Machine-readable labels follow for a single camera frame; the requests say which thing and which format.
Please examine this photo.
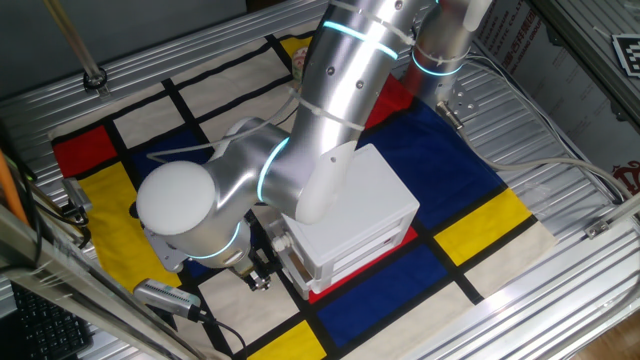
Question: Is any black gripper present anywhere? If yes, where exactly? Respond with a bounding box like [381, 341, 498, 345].
[233, 248, 274, 292]

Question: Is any white drawer with black knob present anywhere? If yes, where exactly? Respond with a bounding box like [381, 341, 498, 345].
[267, 219, 316, 301]

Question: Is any white drawer cabinet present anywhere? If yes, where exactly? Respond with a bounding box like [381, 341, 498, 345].
[279, 143, 421, 296]

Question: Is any white round knob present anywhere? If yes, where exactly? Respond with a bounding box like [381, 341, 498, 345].
[271, 233, 294, 254]

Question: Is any yellow black tool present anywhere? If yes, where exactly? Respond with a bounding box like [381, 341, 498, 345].
[58, 202, 94, 251]

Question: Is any black keyboard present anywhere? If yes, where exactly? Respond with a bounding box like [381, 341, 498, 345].
[9, 282, 94, 360]

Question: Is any colour block patterned cloth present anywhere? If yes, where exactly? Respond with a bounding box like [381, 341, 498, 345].
[47, 22, 559, 360]

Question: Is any orange tube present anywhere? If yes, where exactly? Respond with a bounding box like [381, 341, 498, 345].
[0, 149, 29, 226]

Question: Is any silver base mounting plate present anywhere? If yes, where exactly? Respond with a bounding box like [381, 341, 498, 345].
[434, 74, 479, 119]

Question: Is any metal pole with black base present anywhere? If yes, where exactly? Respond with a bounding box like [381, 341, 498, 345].
[42, 0, 110, 97]

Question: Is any dark printed board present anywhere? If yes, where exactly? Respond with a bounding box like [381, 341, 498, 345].
[472, 0, 640, 199]

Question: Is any light metal bar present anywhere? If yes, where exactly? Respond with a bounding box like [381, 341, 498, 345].
[602, 192, 640, 226]

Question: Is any black white fiducial marker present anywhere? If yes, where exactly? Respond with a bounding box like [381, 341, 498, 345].
[612, 33, 640, 79]

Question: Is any black camera cable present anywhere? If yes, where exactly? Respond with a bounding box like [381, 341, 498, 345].
[199, 313, 249, 360]

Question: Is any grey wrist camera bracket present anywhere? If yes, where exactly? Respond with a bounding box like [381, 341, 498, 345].
[142, 227, 189, 275]

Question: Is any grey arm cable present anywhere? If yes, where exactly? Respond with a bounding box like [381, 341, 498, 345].
[144, 87, 301, 165]

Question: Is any aluminium frame beam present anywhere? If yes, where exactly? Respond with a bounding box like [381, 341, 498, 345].
[0, 204, 226, 360]

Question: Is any boxy side camera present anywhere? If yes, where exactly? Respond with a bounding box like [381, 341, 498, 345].
[60, 177, 95, 214]

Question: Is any black frame cable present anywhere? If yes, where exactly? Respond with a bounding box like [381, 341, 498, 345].
[19, 169, 44, 266]

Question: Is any thick grey base cable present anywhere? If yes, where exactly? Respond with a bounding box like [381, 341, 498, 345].
[434, 99, 636, 201]

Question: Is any thin white base cable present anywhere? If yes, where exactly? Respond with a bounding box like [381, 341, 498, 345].
[464, 52, 626, 204]

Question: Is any small metal corner bracket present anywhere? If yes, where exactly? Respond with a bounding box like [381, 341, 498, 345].
[583, 218, 612, 240]

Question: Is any dark metal frame rail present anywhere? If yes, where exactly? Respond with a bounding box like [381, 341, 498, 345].
[529, 0, 640, 126]

